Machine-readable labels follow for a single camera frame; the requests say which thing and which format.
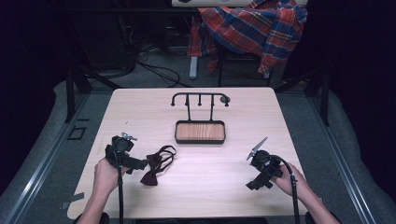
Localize hand-held gripper cable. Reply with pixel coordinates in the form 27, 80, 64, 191
113, 146, 125, 224
273, 155, 302, 224

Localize grey tape strip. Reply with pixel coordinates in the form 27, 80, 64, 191
60, 191, 86, 211

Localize aluminium floor rail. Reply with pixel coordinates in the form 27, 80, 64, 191
306, 95, 378, 224
2, 92, 92, 224

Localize right hand-held gripper cable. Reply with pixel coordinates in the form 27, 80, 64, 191
273, 155, 302, 224

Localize black metal stand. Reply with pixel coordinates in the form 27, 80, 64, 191
63, 59, 122, 124
274, 66, 332, 127

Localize person's left hand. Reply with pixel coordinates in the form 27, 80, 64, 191
93, 157, 130, 198

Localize left hand-held gripper cable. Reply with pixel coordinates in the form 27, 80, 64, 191
113, 146, 125, 224

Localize black floor cables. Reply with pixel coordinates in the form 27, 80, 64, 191
132, 43, 191, 89

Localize white table leg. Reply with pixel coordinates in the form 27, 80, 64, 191
189, 56, 199, 80

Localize person's right hand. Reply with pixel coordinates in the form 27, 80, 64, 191
270, 162, 312, 200

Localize dark red bow tie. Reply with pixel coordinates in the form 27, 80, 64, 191
139, 145, 177, 187

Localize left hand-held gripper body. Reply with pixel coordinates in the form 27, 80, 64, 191
105, 132, 138, 170

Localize red blue plaid shirt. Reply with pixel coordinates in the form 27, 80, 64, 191
188, 0, 309, 76

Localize black chair frame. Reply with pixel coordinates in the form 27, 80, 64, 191
217, 46, 273, 88

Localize black hook rack wooden tray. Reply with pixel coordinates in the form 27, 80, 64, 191
170, 91, 232, 146

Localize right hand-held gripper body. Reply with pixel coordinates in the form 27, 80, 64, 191
246, 136, 285, 181

